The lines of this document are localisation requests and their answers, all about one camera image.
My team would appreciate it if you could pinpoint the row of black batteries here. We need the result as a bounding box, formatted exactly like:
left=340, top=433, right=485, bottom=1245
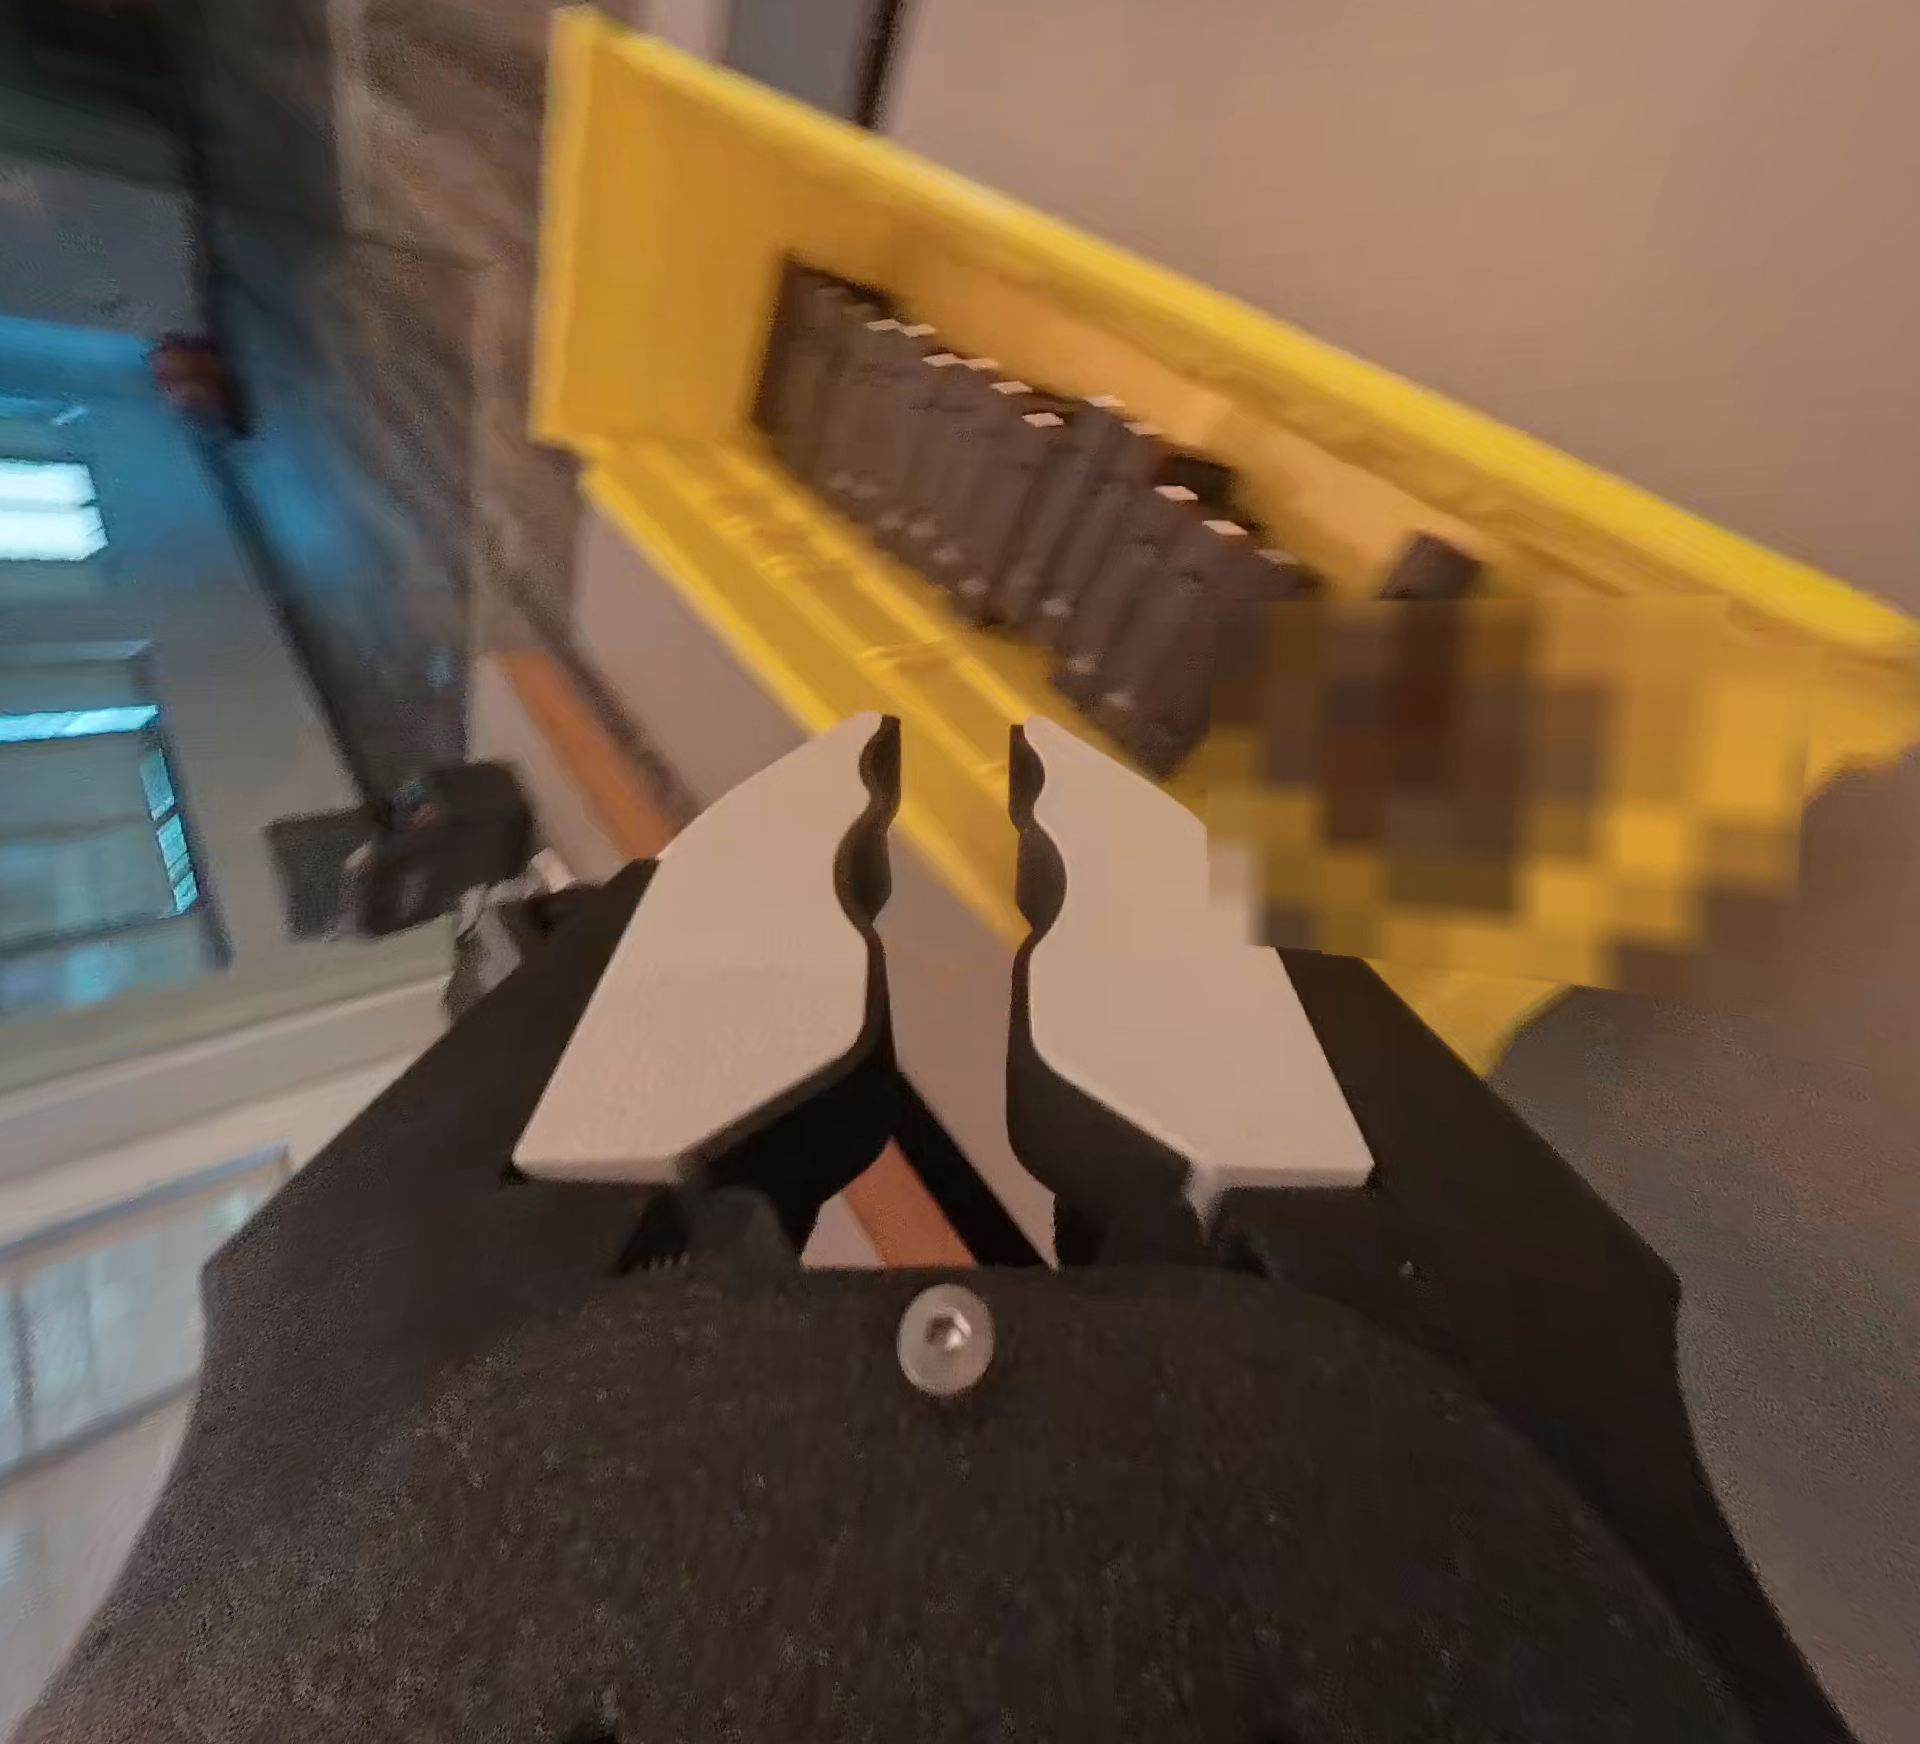
left=745, top=256, right=1489, bottom=783

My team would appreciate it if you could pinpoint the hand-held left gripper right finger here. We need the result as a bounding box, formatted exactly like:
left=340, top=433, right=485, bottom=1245
left=1003, top=721, right=1376, bottom=1245

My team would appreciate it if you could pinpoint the blue lit window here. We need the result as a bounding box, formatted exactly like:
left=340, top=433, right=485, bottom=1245
left=0, top=311, right=233, bottom=1018

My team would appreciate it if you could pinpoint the yellow storage bin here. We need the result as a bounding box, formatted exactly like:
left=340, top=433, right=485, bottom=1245
left=528, top=6, right=1920, bottom=1079

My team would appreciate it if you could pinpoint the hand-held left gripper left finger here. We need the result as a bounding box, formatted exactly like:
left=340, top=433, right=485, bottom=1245
left=511, top=713, right=906, bottom=1237

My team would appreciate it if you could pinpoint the dark blurred device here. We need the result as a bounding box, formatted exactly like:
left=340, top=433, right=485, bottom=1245
left=266, top=757, right=545, bottom=948

